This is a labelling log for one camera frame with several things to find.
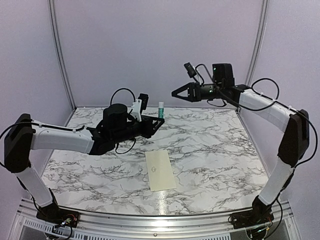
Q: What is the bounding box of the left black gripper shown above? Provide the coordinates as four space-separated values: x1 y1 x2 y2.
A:
112 115 165 144

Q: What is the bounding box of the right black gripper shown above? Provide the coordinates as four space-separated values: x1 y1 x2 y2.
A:
173 81 225 102

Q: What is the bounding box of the green white glue stick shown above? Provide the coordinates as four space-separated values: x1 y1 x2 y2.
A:
158 102 165 119

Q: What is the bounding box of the cream paper envelope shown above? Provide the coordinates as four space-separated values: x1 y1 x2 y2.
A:
145 150 177 192

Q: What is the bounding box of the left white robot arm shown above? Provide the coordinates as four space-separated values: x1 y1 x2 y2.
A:
0 100 165 223

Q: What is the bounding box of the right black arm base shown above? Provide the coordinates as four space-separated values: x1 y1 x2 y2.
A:
228 196 277 229

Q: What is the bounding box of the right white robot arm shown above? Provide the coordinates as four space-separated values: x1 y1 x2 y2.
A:
171 63 311 224

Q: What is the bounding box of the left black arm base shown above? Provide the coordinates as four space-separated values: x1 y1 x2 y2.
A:
36 188 80 228

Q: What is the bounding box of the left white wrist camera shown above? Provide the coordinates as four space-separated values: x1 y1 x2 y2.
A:
129 93 149 122

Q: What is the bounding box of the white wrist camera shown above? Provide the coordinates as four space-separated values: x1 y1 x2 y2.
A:
129 93 149 122
183 62 205 85

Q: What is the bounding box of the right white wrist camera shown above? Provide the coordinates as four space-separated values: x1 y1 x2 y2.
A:
183 62 205 85

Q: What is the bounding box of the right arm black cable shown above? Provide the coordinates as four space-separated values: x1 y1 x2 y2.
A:
194 64 318 166

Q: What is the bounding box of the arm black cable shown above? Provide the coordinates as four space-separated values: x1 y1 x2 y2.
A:
0 87 137 168
194 64 318 166

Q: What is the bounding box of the front aluminium table rail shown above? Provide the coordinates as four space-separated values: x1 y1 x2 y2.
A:
8 198 301 240

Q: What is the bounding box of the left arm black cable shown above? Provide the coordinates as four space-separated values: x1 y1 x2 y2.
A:
0 87 137 168

